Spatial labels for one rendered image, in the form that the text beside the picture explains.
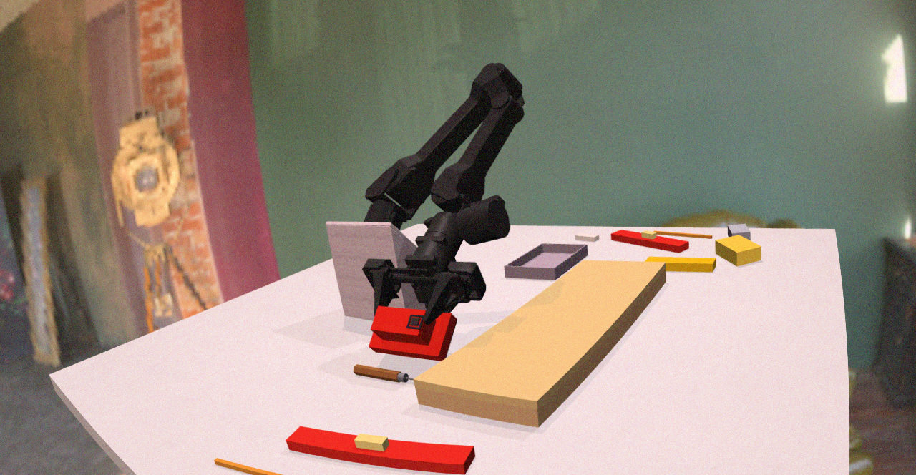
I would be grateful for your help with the tan wooden floor panel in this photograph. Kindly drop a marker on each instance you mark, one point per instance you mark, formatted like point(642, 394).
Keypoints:
point(522, 369)

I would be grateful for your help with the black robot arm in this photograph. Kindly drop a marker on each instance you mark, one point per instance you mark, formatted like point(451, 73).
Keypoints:
point(496, 101)

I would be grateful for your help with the awl with brown wooden handle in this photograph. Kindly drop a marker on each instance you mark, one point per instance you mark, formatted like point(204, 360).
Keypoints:
point(381, 374)

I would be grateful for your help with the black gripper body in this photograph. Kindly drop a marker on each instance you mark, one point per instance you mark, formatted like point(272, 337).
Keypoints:
point(435, 254)

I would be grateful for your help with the thin orange rod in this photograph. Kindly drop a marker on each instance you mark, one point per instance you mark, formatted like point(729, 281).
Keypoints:
point(242, 468)
point(684, 234)

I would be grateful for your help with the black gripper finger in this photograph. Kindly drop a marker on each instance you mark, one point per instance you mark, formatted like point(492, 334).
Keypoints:
point(384, 292)
point(448, 291)

